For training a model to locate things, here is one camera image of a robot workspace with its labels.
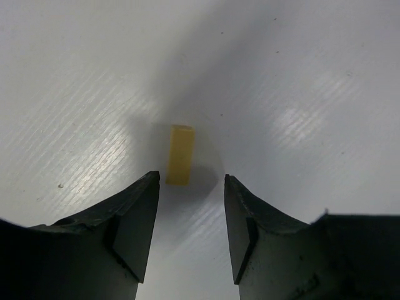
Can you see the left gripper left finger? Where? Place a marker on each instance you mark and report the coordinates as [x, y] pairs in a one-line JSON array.
[[98, 253]]

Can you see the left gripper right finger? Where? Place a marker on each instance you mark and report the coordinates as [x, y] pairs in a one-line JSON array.
[[275, 256]]

